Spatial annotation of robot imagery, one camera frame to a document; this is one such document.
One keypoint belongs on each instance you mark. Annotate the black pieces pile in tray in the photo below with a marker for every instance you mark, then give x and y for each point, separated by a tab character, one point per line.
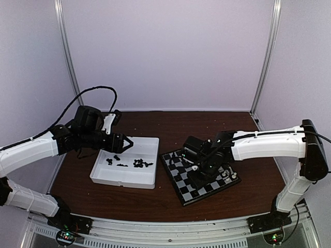
136	163

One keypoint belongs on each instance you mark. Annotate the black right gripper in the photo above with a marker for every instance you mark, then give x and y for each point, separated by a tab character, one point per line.
196	182

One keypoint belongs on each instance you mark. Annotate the right aluminium frame post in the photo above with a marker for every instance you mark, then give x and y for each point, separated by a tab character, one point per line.
273	31

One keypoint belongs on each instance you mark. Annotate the circuit board with leds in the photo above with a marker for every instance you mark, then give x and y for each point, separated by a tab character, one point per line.
274	238
65	238

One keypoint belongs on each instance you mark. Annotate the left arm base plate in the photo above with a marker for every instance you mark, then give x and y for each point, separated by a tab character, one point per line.
74	224

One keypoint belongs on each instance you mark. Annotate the right circuit board with LEDs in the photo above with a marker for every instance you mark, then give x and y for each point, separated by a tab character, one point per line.
274	238

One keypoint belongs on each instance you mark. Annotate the white compartment tray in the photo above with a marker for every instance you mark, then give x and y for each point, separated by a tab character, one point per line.
134	168

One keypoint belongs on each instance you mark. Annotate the aluminium frame post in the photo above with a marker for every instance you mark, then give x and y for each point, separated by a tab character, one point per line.
58	4
273	31

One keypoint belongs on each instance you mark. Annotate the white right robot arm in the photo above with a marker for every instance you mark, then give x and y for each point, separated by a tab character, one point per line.
301	142

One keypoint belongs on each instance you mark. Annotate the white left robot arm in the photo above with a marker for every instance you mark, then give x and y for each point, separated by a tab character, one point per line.
20	157

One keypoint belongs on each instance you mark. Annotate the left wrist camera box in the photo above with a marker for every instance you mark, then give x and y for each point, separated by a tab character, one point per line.
111	120

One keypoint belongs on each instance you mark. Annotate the left circuit board with LEDs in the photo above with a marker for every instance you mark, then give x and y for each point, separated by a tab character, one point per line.
65	238

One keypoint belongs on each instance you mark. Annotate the left aluminium frame post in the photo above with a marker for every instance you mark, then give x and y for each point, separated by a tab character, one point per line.
58	4

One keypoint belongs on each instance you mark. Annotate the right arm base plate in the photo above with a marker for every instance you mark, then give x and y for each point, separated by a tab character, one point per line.
266	222

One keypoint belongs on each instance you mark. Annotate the front aluminium rail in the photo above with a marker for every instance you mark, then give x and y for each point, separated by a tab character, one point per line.
232	232

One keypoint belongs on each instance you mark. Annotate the black and grey chessboard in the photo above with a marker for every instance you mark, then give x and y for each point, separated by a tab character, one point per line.
177	170

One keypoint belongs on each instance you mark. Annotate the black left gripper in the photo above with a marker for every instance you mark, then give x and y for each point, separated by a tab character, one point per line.
117	149

